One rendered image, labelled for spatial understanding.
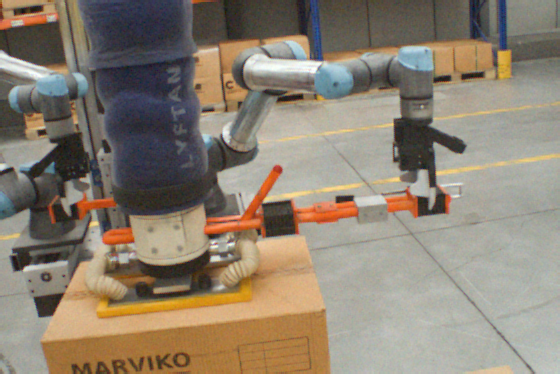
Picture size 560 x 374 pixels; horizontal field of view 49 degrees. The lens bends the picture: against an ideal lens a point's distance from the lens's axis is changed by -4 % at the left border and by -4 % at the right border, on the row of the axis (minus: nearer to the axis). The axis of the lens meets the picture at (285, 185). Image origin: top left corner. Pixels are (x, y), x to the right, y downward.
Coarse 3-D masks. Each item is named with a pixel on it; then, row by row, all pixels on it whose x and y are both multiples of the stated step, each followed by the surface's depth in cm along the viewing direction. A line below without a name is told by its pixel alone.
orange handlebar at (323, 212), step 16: (96, 208) 169; (304, 208) 148; (320, 208) 146; (336, 208) 145; (352, 208) 145; (400, 208) 145; (224, 224) 144; (240, 224) 144; (256, 224) 144; (112, 240) 142; (128, 240) 142
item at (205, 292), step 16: (128, 288) 144; (144, 288) 138; (192, 288) 140; (208, 288) 139; (224, 288) 139; (240, 288) 139; (112, 304) 136; (128, 304) 136; (144, 304) 136; (160, 304) 135; (176, 304) 136; (192, 304) 136; (208, 304) 136; (224, 304) 137
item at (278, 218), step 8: (280, 200) 150; (288, 200) 150; (264, 208) 149; (272, 208) 148; (280, 208) 148; (288, 208) 147; (296, 208) 144; (264, 216) 142; (272, 216) 142; (280, 216) 142; (288, 216) 142; (296, 216) 143; (264, 224) 143; (272, 224) 143; (280, 224) 143; (288, 224) 143; (296, 224) 143; (264, 232) 143; (272, 232) 143; (280, 232) 143; (288, 232) 143; (296, 232) 144
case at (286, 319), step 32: (288, 256) 157; (256, 288) 142; (288, 288) 141; (64, 320) 136; (96, 320) 135; (128, 320) 134; (160, 320) 132; (192, 320) 131; (224, 320) 130; (256, 320) 130; (288, 320) 131; (320, 320) 132; (64, 352) 129; (96, 352) 130; (128, 352) 130; (160, 352) 131; (192, 352) 132; (224, 352) 132; (256, 352) 133; (288, 352) 133; (320, 352) 134
